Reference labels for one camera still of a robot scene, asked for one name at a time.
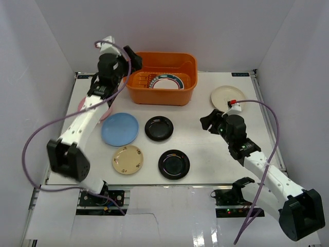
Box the pink plate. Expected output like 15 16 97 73
78 97 113 123

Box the orange plastic bin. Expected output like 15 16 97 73
126 52 197 106

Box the right corner label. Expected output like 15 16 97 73
231 72 250 77

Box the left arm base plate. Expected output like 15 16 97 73
78 190 125 207

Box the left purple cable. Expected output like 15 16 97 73
22 40 133 216

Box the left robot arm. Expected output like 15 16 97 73
47 42 142 205

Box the yellow floral plate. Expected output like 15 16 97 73
112 145 143 175

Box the black plate upper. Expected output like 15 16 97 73
144 116 174 142

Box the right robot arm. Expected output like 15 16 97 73
200 110 325 241

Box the green rimmed white plate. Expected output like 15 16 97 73
149 74 185 90

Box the blue plate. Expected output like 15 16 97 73
101 113 139 147

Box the left corner label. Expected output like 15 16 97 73
77 75 93 79

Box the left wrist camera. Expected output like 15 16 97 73
95 36 120 55

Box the corner label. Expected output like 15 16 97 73
231 72 250 77
77 75 93 79

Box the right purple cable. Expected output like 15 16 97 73
233 99 280 245

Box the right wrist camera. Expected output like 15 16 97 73
222 100 242 116

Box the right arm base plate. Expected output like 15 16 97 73
210 189 252 206

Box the purple cable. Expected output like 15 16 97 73
22 40 133 216
233 99 280 245

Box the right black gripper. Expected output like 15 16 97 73
200 110 233 146

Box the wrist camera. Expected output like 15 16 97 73
95 36 120 55
222 100 242 116

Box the cream bear plate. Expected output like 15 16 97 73
211 85 246 112

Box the black plate lower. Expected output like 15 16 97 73
158 149 190 181

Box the black plate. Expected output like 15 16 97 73
158 149 190 181
144 116 174 142

